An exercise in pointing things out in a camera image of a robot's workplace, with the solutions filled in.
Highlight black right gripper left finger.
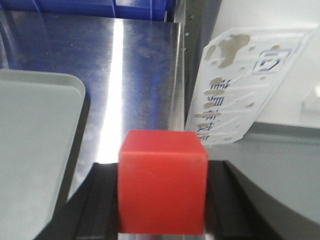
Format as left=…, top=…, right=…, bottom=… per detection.
left=35, top=163, right=118, bottom=240

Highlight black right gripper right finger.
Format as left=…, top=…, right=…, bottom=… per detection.
left=205, top=160, right=320, bottom=240

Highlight red cube block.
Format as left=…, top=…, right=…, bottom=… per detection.
left=117, top=129, right=209, bottom=235

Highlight grey metal tray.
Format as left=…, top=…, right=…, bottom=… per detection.
left=0, top=69, right=86, bottom=240

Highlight white printed floor sign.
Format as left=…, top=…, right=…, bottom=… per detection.
left=185, top=24, right=316, bottom=147

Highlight blue plastic bin right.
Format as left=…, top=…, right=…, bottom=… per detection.
left=0, top=0, right=177, bottom=22

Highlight metal shelf upright post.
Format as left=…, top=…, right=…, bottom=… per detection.
left=174, top=0, right=222, bottom=120

